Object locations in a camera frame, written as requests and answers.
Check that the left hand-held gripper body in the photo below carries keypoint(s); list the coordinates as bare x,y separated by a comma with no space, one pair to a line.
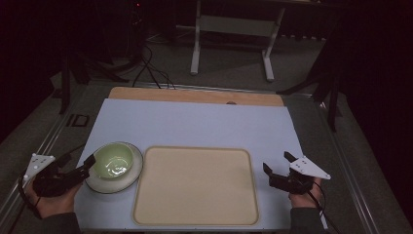
48,182

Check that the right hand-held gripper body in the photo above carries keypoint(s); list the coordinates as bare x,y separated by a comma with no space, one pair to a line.
298,178

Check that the person's right hand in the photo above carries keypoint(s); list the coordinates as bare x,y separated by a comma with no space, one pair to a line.
305,199

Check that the person's left hand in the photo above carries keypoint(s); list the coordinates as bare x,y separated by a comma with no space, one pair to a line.
55,203

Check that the black square floor plate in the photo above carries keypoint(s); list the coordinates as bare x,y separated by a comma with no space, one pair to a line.
78,120

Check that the light green bowl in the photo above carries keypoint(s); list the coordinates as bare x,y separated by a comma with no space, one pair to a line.
130,182

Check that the beige tray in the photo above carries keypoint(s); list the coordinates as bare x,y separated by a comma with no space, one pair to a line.
195,185

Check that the black tripod stand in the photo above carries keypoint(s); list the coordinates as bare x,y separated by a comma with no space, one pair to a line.
326,84
81,70

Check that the white table mat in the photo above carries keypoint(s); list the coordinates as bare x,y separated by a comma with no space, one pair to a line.
195,123

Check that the metal floor rail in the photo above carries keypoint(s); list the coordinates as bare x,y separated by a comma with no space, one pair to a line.
350,182
39,152

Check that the white metal table frame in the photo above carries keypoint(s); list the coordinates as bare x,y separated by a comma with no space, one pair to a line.
233,26

